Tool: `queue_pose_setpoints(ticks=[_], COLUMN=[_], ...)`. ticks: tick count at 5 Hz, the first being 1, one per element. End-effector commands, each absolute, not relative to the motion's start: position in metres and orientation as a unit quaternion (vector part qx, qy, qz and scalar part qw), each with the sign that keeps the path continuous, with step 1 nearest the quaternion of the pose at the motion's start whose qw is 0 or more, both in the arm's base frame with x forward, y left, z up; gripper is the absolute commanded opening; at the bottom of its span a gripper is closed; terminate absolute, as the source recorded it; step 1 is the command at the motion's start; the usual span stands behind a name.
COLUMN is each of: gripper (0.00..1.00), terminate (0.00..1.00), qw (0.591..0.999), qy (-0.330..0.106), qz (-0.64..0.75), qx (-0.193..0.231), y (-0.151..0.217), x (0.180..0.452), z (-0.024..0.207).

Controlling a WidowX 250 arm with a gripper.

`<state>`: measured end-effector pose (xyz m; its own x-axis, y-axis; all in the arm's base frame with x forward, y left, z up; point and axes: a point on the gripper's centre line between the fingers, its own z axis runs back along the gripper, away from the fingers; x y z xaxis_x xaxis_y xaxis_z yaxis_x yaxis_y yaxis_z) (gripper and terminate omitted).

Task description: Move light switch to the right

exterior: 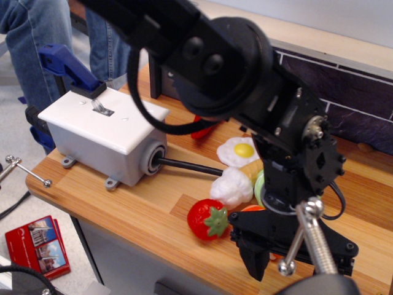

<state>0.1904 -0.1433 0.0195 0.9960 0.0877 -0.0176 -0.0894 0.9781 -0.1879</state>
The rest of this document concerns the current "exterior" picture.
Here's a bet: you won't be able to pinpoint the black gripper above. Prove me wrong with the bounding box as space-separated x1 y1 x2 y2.
228 210 359 281

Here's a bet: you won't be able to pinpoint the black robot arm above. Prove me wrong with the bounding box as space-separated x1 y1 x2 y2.
85 1 345 280

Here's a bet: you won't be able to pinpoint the orange toy piece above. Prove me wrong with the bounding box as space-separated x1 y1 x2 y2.
241 205 265 212

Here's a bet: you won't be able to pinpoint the toy strawberry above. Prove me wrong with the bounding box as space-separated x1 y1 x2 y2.
187 199 229 241

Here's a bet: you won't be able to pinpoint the silver clamp screw right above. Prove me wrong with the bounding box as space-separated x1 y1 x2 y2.
278 197 338 277

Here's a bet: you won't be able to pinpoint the silver clamp screw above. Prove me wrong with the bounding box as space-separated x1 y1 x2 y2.
278 197 338 277
1 155 52 188

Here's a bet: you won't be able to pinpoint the toy ice cream cone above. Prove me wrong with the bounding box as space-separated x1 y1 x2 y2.
210 159 263 210

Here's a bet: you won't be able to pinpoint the green toy piece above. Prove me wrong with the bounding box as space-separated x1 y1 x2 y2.
254 170 265 207

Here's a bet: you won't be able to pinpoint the toy fried egg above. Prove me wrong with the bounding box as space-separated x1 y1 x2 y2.
216 137 259 168

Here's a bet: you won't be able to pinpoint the red toy piece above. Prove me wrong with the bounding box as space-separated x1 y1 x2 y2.
191 115 217 140

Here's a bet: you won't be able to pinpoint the purple brick back panel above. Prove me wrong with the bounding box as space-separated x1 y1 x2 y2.
273 40 392 154

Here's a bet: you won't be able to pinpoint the red picture box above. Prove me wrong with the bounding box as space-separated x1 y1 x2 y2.
5 216 71 280

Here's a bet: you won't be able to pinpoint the black object bottom left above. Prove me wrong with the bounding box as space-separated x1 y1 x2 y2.
1 264 63 295

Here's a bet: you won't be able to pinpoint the blue clamp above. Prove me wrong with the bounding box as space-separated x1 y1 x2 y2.
25 44 107 153

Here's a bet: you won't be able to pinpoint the silver clamp screw left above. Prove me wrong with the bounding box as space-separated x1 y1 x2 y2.
1 155 52 188

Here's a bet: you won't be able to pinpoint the person legs in jeans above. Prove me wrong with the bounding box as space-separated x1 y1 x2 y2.
0 0 136 105

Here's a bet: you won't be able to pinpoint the black cable from box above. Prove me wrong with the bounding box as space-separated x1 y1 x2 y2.
156 157 224 177

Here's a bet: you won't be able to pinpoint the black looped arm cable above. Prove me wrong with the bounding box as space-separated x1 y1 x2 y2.
126 45 216 136

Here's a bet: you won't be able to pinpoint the white light switch box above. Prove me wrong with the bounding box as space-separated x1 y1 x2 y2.
38 88 167 190

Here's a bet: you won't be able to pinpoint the dark post on table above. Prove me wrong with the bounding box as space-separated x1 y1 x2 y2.
149 54 178 99

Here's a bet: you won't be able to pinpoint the clear toggle switch lever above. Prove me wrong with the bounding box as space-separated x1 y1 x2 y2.
91 98 107 115

